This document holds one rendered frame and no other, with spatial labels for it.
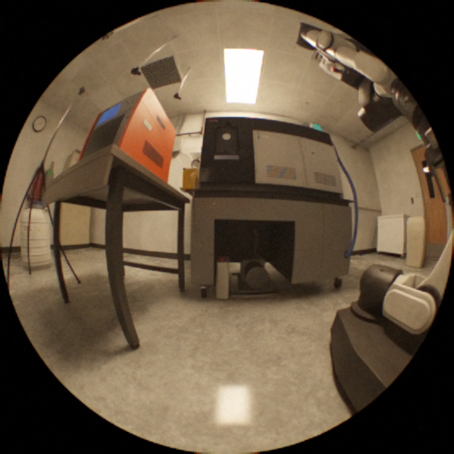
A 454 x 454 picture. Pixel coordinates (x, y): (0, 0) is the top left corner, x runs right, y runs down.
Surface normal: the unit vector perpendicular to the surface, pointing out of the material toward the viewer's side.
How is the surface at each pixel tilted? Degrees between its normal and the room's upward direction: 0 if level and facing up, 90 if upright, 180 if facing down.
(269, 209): 90
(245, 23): 180
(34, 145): 90
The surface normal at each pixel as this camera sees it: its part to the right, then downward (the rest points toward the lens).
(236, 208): -0.04, -0.02
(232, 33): -0.02, 1.00
